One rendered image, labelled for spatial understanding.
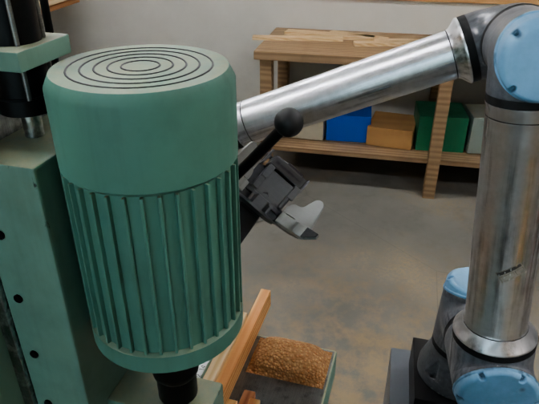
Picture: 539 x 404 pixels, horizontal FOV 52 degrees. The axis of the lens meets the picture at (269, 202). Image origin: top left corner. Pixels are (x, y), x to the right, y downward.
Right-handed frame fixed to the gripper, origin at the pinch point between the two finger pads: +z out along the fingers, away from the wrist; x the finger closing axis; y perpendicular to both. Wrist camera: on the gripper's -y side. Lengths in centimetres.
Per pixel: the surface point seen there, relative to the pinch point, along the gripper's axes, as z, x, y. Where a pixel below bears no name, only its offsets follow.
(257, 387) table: -26.9, 22.4, -22.2
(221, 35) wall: -311, -64, 105
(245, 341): -31.3, 16.6, -17.9
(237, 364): -27.2, 17.1, -21.4
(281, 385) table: -26.5, 25.4, -19.4
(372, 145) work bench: -262, 57, 104
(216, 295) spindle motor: 10.5, 0.9, -12.3
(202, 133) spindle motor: 19.9, -10.6, -1.9
